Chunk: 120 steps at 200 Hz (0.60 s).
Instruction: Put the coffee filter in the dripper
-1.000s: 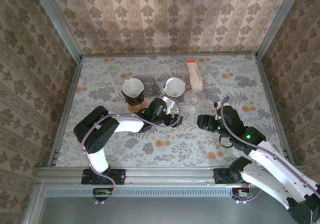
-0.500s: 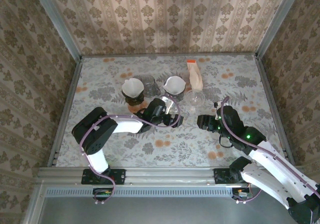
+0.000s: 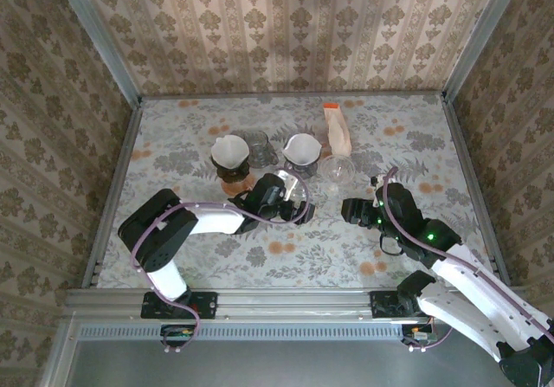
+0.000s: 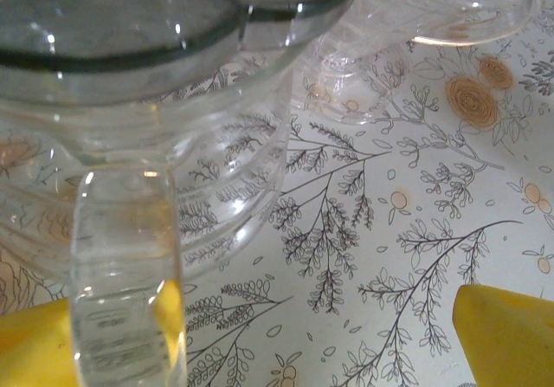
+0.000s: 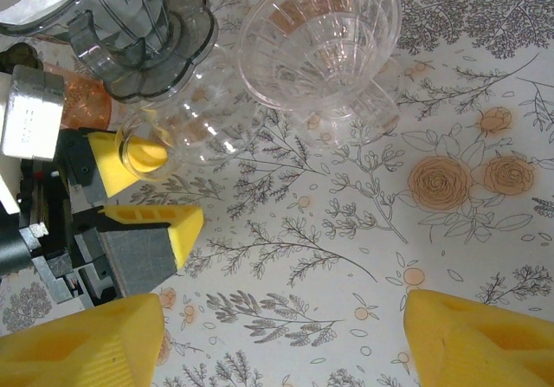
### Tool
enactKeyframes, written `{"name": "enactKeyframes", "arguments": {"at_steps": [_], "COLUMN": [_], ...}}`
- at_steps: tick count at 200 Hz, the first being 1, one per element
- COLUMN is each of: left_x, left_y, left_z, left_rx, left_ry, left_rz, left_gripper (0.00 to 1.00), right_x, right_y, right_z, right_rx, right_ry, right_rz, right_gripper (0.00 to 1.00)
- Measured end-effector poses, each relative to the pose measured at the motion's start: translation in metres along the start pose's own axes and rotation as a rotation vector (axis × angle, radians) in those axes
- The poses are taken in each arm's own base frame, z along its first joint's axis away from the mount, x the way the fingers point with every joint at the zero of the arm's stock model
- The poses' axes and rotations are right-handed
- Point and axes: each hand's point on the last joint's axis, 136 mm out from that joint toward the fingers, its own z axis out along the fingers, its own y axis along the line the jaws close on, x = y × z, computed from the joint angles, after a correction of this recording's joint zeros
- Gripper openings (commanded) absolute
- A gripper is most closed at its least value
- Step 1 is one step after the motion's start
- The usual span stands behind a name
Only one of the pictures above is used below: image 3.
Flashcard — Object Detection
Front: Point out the white paper coffee filter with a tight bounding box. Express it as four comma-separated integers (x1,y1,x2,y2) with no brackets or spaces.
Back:
282,133,322,167
210,134,251,167

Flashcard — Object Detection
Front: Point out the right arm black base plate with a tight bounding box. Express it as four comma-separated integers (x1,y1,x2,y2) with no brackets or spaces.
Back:
370,290,434,319

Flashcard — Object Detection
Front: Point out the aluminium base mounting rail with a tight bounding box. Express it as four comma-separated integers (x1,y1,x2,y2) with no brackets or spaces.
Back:
64,287,538,319

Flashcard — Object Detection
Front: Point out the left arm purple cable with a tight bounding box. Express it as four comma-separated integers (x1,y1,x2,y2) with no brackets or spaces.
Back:
132,168,317,353

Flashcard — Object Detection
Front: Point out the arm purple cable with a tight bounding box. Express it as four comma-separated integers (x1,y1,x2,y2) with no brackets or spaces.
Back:
132,168,317,353
383,166,554,353

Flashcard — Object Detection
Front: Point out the grey glass server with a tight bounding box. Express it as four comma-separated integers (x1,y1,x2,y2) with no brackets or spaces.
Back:
244,130,280,167

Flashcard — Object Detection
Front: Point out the slotted grey cable duct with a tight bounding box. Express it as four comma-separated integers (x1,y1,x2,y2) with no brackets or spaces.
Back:
80,322,406,341

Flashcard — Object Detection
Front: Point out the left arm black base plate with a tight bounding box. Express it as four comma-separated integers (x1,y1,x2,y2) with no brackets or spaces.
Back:
141,290,217,319

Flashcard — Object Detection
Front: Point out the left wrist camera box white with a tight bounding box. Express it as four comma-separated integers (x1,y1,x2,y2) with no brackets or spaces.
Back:
279,170,300,198

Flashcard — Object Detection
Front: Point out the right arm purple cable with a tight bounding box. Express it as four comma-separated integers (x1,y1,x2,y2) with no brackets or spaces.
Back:
383,166,554,353

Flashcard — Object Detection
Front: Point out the coffee filter package orange top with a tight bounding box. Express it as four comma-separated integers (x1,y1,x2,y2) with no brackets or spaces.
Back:
323,102,354,157

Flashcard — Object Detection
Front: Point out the aluminium table end rail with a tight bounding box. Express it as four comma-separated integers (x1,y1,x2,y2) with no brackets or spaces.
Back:
140,91,445,101

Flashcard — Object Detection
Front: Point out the aluminium table side rail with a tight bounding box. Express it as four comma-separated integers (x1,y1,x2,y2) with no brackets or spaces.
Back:
440,94,512,285
80,96,145,288

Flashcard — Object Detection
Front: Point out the aluminium frame post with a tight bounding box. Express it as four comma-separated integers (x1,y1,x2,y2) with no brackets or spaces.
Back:
49,0,145,105
441,0,517,102

